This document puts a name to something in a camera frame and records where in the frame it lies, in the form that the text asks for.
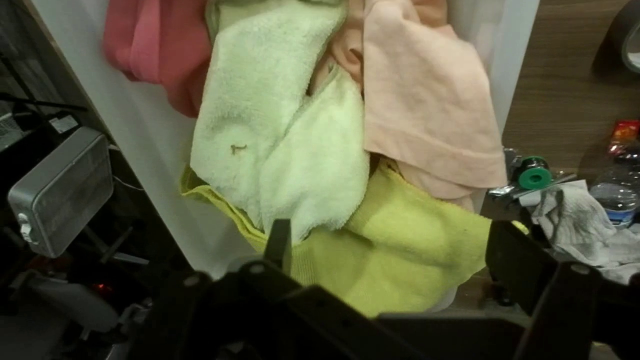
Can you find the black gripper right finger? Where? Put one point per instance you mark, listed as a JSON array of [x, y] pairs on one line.
[[572, 312]]

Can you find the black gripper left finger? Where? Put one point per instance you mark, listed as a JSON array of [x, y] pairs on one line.
[[280, 312]]

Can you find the yellow cloth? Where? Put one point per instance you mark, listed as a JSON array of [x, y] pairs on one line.
[[401, 253]]

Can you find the pale green towel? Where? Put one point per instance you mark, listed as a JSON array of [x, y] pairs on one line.
[[266, 101]]

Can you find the peach cloth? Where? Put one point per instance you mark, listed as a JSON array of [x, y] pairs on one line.
[[427, 101]]

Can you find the pink cloth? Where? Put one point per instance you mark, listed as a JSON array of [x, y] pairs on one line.
[[160, 46]]

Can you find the white translucent plastic container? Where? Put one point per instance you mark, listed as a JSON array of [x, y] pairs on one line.
[[152, 153]]

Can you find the white crumpled cloth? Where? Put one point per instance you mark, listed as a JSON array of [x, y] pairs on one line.
[[572, 222]]

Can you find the clear red-capped plastic bottle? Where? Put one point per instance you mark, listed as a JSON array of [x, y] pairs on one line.
[[617, 196]]

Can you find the green tape roll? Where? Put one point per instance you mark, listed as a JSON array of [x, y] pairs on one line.
[[532, 179]]

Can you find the grey metal box device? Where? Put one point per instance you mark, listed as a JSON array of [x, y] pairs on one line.
[[62, 191]]

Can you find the black round object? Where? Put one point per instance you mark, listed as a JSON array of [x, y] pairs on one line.
[[610, 46]]

